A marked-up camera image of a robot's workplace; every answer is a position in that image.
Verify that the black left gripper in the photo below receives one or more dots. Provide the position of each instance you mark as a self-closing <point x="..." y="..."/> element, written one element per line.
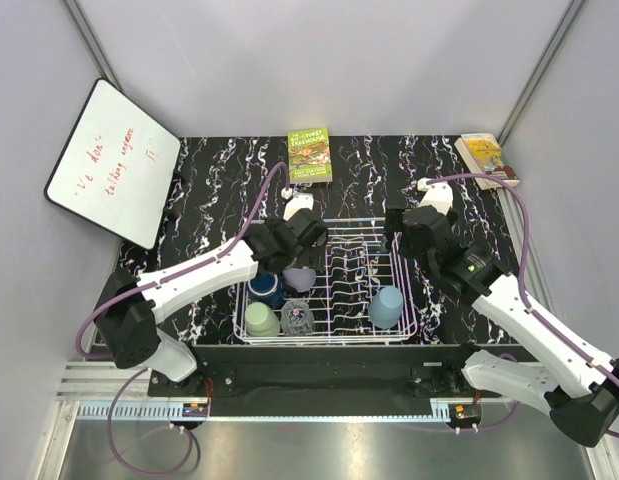
<point x="316" y="256"/>

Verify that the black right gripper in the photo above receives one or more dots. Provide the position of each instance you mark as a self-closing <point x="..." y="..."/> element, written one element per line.
<point x="453" y="215"/>

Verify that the lilac plastic cup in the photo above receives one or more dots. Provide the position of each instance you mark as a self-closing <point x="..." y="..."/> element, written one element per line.
<point x="299" y="280"/>

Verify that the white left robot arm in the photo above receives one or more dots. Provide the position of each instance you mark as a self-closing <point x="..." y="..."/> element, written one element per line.
<point x="130" y="308"/>

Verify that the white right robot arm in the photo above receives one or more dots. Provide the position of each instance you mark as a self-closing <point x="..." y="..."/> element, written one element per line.
<point x="576" y="385"/>

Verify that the dark blue ceramic mug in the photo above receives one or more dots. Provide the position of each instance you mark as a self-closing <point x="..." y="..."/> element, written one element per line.
<point x="267" y="289"/>

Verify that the clear glass cup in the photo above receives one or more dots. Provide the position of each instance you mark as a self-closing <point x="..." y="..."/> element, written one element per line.
<point x="296" y="318"/>

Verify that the light blue plastic cup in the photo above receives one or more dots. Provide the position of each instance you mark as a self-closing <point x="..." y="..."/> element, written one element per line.
<point x="385" y="309"/>

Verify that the light green plastic cup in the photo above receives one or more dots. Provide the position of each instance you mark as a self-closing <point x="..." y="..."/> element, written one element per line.
<point x="261" y="320"/>

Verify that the green paperback book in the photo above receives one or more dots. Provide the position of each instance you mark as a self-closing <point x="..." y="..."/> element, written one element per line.
<point x="309" y="156"/>

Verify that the yellow paperback book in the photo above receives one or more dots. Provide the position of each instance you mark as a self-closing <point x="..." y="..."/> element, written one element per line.
<point x="482" y="154"/>

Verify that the right orange connector board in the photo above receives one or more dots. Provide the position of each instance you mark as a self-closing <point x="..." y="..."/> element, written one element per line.
<point x="466" y="411"/>

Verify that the orange connector board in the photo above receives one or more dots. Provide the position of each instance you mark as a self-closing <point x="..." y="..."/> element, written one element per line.
<point x="466" y="411"/>
<point x="195" y="409"/>

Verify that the left orange connector board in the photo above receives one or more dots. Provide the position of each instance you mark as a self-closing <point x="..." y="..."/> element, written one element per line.
<point x="195" y="409"/>

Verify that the white whiteboard with red writing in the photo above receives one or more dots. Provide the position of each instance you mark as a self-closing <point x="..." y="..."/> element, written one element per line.
<point x="116" y="167"/>

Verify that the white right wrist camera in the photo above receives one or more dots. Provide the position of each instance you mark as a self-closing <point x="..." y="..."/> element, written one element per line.
<point x="437" y="195"/>

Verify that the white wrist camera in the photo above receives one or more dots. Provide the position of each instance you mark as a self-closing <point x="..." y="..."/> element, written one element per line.
<point x="295" y="201"/>
<point x="437" y="195"/>

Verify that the white wire dish rack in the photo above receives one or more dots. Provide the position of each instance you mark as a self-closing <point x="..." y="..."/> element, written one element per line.
<point x="357" y="265"/>

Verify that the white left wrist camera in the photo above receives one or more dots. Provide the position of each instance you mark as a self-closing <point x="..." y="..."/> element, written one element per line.
<point x="295" y="201"/>

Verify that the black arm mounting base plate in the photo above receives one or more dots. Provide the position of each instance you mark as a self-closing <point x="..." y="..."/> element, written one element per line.
<point x="320" y="381"/>

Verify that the slotted cable duct rail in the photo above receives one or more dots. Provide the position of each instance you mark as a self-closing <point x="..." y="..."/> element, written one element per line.
<point x="135" y="410"/>

